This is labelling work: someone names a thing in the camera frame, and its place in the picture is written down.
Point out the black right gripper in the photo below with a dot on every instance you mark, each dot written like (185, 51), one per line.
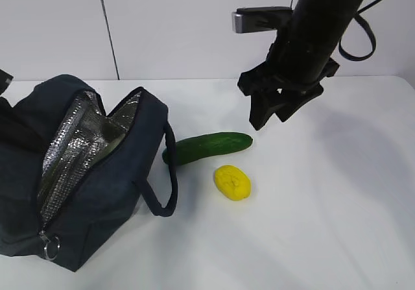
(296, 68)

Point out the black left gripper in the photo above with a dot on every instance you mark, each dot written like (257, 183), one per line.
(22, 125)

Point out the navy blue lunch bag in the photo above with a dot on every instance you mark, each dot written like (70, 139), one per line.
(64, 203)

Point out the green cucumber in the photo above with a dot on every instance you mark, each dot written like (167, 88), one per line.
(220, 143)

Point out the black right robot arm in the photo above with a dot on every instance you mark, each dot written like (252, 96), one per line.
(317, 21)

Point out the yellow lemon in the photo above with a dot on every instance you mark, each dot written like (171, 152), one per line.
(232, 182)

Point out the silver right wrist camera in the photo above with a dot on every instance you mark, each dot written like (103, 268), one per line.
(260, 19)

